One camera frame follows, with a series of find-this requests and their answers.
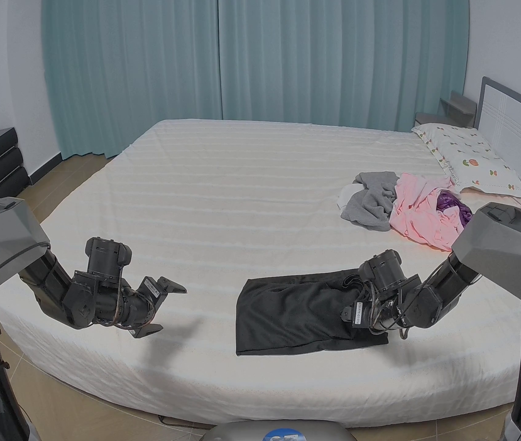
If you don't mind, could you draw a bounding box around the white garment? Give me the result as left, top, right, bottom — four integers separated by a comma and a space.
337, 184, 361, 211

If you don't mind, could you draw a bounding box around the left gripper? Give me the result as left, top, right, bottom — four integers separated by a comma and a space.
116, 277, 188, 340

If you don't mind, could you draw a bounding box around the grey knitted garment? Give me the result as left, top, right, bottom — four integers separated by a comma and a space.
340, 171, 400, 232

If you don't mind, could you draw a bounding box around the blue-green curtain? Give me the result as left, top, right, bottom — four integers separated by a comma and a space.
40, 0, 470, 160

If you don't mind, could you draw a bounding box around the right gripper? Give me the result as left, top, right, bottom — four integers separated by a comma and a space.
364, 302, 396, 335

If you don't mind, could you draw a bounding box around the grey bedside table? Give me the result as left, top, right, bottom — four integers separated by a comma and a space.
414, 91, 478, 128

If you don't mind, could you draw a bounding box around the black T-shirt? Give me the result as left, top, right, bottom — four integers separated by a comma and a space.
235, 268, 390, 357

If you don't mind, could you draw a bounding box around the white printed pillow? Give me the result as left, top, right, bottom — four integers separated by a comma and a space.
411, 123, 521, 198

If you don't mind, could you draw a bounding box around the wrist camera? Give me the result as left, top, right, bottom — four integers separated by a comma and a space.
341, 302, 369, 326
141, 276, 166, 301

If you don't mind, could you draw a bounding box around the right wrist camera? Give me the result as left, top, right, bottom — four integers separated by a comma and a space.
341, 302, 369, 326

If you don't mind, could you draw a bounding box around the black cable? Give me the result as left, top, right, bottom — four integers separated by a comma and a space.
157, 415, 213, 431

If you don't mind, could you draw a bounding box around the purple garment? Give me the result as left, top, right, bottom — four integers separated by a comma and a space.
436, 190, 473, 228

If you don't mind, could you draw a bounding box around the bed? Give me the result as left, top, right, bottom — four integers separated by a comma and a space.
0, 76, 521, 428

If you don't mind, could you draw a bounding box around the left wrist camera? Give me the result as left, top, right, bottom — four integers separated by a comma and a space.
141, 276, 166, 301

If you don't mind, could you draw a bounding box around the pink garment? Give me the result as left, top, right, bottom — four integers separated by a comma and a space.
389, 173, 468, 251

